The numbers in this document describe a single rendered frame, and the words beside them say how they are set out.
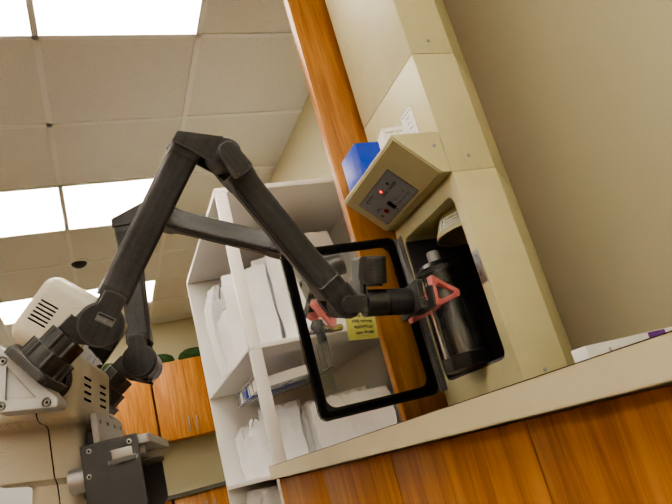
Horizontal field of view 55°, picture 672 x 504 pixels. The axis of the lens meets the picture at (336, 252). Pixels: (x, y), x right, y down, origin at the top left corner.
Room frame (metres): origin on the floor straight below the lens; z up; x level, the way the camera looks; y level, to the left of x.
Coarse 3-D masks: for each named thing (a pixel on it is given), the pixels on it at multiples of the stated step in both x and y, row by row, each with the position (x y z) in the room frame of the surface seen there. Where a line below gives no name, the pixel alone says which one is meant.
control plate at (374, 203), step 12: (384, 180) 1.38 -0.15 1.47; (396, 180) 1.36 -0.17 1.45; (372, 192) 1.44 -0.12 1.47; (384, 192) 1.42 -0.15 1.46; (396, 192) 1.40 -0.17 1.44; (408, 192) 1.38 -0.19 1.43; (360, 204) 1.50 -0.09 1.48; (372, 204) 1.48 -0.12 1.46; (384, 204) 1.46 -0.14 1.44; (396, 204) 1.44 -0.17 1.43; (384, 216) 1.51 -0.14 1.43
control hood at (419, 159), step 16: (400, 144) 1.25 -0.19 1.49; (416, 144) 1.26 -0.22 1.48; (432, 144) 1.27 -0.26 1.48; (384, 160) 1.31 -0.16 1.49; (400, 160) 1.29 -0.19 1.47; (416, 160) 1.27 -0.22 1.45; (432, 160) 1.27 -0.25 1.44; (368, 176) 1.39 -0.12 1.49; (400, 176) 1.34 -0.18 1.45; (416, 176) 1.32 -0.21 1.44; (432, 176) 1.30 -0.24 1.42; (352, 192) 1.48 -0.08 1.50; (368, 192) 1.45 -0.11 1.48; (352, 208) 1.54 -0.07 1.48; (384, 224) 1.54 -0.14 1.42
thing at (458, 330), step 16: (432, 272) 1.36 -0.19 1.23; (448, 272) 1.37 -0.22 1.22; (464, 288) 1.39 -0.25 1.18; (448, 304) 1.36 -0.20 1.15; (464, 304) 1.37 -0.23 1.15; (432, 320) 1.40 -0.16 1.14; (448, 320) 1.37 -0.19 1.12; (464, 320) 1.37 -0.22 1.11; (448, 336) 1.37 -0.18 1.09; (464, 336) 1.36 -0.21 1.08; (480, 336) 1.38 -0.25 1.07; (448, 352) 1.38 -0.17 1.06
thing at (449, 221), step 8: (440, 216) 1.44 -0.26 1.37; (448, 216) 1.40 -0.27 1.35; (456, 216) 1.38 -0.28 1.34; (440, 224) 1.43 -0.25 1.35; (448, 224) 1.39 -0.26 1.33; (456, 224) 1.38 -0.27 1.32; (440, 232) 1.42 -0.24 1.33; (448, 232) 1.50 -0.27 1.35; (456, 232) 1.52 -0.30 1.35; (440, 240) 1.48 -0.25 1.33; (448, 240) 1.51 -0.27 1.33; (456, 240) 1.52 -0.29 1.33; (464, 240) 1.53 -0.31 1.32
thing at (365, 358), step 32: (352, 256) 1.51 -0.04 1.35; (384, 288) 1.53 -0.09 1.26; (352, 320) 1.49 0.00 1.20; (384, 320) 1.52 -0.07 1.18; (320, 352) 1.45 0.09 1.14; (352, 352) 1.48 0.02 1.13; (384, 352) 1.51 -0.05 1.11; (416, 352) 1.55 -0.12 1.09; (352, 384) 1.47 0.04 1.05; (384, 384) 1.50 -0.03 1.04; (416, 384) 1.54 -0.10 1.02
